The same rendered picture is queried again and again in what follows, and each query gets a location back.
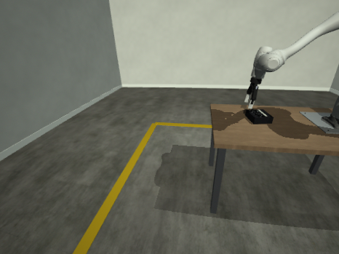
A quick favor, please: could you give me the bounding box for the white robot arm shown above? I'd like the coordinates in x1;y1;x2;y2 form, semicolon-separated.
251;11;339;129

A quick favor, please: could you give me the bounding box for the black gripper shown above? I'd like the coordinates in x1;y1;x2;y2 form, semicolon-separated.
244;77;262;109

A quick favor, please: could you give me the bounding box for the black lighting desk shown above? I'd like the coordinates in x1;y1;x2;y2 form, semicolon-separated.
245;108;273;124

